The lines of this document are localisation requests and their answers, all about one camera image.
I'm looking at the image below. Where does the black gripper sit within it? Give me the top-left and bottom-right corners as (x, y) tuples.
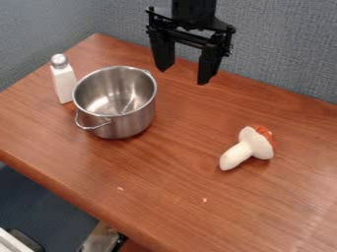
(145, 0), (235, 85)

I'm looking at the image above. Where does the shiny metal pot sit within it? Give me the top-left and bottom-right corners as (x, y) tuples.
(72, 66), (158, 139)

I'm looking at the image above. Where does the white red-capped toy mushroom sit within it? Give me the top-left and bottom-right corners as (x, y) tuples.
(218, 125), (275, 170)

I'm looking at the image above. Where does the white salt shaker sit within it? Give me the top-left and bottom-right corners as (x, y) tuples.
(49, 54), (77, 104)

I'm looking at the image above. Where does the metal table leg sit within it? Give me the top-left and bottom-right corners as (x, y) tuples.
(79, 221), (127, 252)

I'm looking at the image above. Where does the white object at corner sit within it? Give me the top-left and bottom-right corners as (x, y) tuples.
(0, 227), (34, 252)

